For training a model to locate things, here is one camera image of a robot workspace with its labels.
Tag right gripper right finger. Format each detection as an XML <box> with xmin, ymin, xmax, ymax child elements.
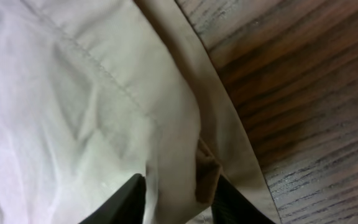
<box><xmin>211</xmin><ymin>175</ymin><xmax>274</xmax><ymax>224</ymax></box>

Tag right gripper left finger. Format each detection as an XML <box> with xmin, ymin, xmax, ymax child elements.
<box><xmin>80</xmin><ymin>174</ymin><xmax>146</xmax><ymax>224</ymax></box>

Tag beige khaki shorts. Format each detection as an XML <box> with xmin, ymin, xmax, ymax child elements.
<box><xmin>0</xmin><ymin>0</ymin><xmax>280</xmax><ymax>223</ymax></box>

